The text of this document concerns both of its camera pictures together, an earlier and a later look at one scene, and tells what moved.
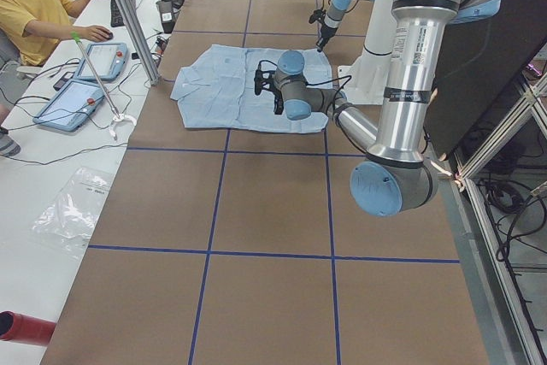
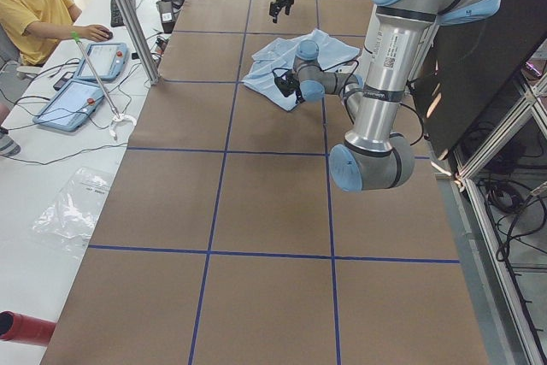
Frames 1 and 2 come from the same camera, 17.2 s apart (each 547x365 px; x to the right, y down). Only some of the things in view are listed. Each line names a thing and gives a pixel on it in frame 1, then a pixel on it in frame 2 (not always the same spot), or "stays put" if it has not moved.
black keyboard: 115,18 stays put
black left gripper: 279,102 -> 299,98
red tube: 14,326 stays put
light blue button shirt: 215,85 -> 274,53
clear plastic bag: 68,220 stays put
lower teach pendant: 72,107 stays put
